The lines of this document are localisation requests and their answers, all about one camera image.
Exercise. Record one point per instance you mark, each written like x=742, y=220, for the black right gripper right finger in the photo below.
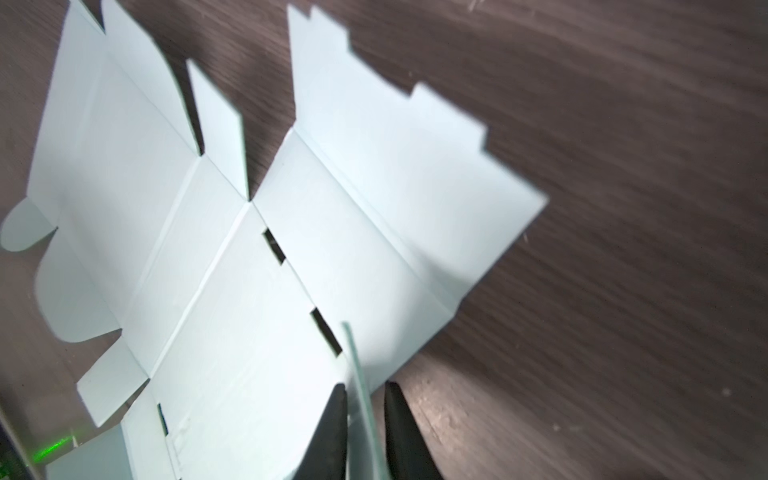
x=407, y=454

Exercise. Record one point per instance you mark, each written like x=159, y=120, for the light blue paper box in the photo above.
x=237, y=312

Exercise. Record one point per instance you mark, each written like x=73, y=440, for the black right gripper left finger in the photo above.
x=326, y=454

